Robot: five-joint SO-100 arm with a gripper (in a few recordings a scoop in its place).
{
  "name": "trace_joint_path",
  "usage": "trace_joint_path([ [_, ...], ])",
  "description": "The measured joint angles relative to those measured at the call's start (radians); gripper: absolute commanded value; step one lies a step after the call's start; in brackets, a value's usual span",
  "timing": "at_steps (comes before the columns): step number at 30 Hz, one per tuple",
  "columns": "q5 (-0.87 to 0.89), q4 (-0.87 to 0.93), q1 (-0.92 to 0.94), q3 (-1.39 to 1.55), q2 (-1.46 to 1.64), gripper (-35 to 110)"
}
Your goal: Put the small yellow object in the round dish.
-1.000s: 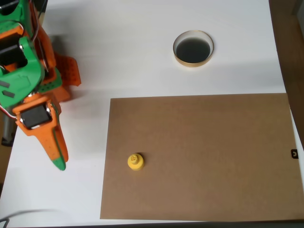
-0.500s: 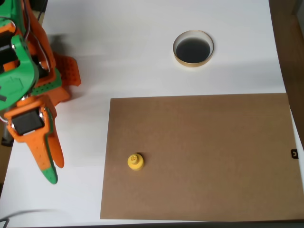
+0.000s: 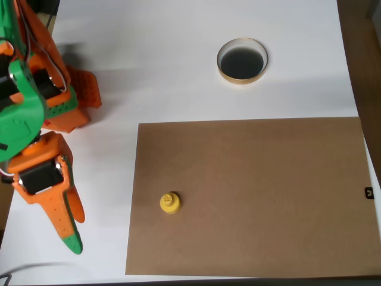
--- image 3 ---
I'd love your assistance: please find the round dish with gold rim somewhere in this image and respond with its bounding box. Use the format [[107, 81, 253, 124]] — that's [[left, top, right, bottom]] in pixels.
[[216, 37, 268, 85]]

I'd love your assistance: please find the brown cardboard mat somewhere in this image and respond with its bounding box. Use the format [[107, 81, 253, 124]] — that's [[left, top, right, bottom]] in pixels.
[[124, 116, 381, 276]]

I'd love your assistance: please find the small yellow plastic piece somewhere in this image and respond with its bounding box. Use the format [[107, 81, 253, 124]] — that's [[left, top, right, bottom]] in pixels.
[[160, 191, 182, 216]]

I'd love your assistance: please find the thin dark cable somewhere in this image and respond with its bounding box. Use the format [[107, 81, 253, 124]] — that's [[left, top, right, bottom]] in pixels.
[[0, 262, 72, 286]]

